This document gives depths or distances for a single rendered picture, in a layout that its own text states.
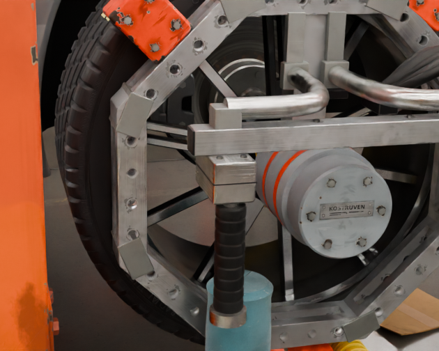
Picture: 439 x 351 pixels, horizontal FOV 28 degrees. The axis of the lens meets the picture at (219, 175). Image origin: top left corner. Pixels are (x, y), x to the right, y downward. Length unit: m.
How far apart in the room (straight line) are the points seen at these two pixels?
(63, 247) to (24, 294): 2.13
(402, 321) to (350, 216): 1.62
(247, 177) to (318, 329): 0.44
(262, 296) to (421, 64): 0.36
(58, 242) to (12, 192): 2.23
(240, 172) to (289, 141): 0.08
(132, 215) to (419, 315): 1.70
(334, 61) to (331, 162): 0.16
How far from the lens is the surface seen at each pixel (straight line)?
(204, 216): 3.48
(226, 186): 0.97
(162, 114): 1.65
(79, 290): 2.88
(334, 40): 1.21
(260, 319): 1.16
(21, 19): 0.99
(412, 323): 2.73
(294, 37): 1.18
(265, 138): 1.00
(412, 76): 1.16
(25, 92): 1.00
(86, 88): 1.23
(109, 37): 1.23
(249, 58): 1.70
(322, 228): 1.11
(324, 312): 1.39
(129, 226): 1.20
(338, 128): 1.03
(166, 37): 1.14
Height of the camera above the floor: 1.23
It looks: 18 degrees down
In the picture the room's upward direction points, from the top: 1 degrees clockwise
